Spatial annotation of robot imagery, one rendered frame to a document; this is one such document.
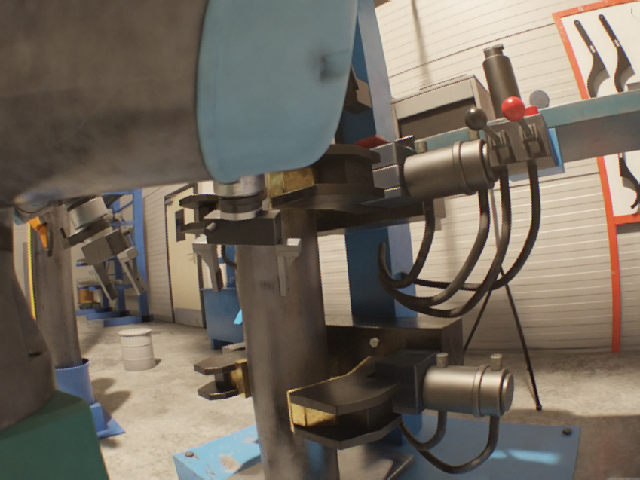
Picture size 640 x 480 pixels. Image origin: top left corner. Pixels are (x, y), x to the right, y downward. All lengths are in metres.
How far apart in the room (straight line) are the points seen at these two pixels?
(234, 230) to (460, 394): 0.54
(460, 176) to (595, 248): 1.97
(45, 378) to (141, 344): 3.00
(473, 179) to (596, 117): 0.31
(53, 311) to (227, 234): 1.42
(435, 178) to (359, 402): 0.46
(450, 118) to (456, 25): 2.37
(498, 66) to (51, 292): 1.96
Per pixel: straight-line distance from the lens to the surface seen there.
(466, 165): 0.72
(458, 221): 2.77
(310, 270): 0.87
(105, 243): 0.84
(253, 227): 0.61
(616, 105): 0.84
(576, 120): 0.82
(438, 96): 0.92
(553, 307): 2.66
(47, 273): 1.94
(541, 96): 0.85
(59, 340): 1.95
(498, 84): 0.90
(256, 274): 0.85
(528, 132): 0.66
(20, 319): 0.24
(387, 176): 0.78
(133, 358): 3.24
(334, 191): 0.64
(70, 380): 1.97
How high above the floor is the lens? 0.79
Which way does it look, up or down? 4 degrees up
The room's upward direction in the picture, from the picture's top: 5 degrees counter-clockwise
